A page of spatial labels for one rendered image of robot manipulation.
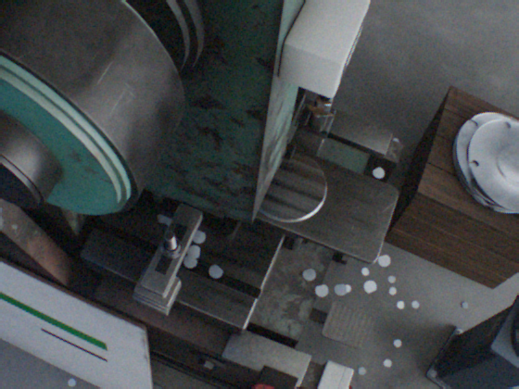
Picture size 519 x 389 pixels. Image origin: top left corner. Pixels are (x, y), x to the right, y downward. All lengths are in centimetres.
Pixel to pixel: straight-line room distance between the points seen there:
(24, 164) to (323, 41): 19
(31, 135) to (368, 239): 68
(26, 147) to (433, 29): 211
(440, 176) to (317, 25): 117
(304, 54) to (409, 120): 166
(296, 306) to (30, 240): 46
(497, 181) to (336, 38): 119
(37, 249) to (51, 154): 69
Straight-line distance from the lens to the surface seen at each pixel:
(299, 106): 78
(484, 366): 146
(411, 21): 232
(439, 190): 151
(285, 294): 101
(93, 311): 110
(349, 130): 117
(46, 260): 103
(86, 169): 32
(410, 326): 174
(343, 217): 93
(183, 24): 36
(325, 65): 37
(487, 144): 159
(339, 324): 152
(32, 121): 30
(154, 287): 90
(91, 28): 29
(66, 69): 28
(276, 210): 91
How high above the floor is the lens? 161
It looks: 64 degrees down
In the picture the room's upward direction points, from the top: 10 degrees clockwise
